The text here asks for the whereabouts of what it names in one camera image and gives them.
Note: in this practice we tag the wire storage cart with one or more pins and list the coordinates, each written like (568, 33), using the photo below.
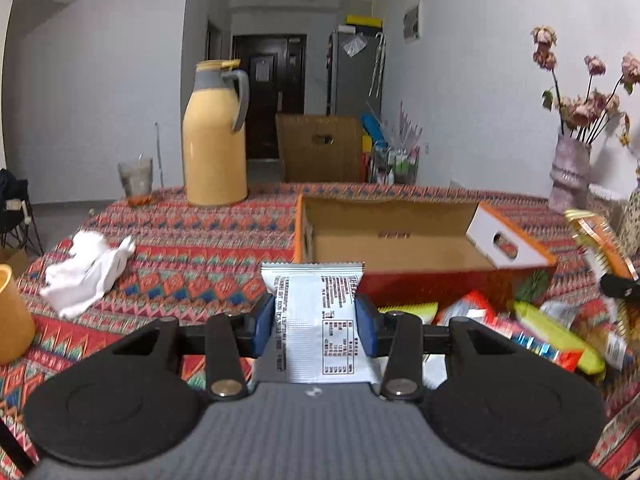
(389, 166)

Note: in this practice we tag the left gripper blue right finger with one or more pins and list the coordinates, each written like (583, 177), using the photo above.
(398, 337)

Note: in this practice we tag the dark entrance door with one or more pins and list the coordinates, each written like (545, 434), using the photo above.
(275, 66)

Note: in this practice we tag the black folding chair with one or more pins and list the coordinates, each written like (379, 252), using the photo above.
(18, 226)

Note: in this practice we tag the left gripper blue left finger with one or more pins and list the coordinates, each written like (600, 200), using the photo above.
(228, 340)

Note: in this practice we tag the yellow green snack packet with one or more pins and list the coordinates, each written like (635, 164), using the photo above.
(591, 363)

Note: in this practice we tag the white crumpled cloth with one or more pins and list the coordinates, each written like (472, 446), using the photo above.
(87, 275)

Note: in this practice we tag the red white snack packet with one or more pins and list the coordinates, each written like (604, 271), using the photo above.
(473, 305)

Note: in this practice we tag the glass cup with drink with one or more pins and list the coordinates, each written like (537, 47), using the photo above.
(136, 178)

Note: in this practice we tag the yellow box on fridge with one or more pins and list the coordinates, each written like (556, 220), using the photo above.
(363, 21)

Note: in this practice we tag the dried pink roses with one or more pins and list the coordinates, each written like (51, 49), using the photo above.
(585, 118)

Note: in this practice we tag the grey refrigerator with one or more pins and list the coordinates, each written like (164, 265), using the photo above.
(353, 64)

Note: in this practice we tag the wall electrical panel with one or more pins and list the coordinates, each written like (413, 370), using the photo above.
(412, 23)

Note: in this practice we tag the orange gold snack packet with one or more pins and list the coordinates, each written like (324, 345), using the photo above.
(593, 231)

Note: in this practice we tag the wooden chair back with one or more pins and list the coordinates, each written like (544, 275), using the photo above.
(317, 149)

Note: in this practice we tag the orange cardboard pumpkin box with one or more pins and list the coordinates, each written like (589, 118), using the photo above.
(416, 252)

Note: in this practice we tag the pink textured vase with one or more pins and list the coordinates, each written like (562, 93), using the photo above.
(569, 173)

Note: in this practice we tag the yellow plastic cup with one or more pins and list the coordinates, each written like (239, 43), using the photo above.
(17, 327)

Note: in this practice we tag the patterned red tablecloth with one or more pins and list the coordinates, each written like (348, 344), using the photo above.
(192, 262)

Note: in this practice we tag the white silver snack packet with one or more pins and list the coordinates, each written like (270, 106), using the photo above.
(314, 337)

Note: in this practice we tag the yellow thermos jug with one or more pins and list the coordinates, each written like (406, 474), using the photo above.
(213, 135)

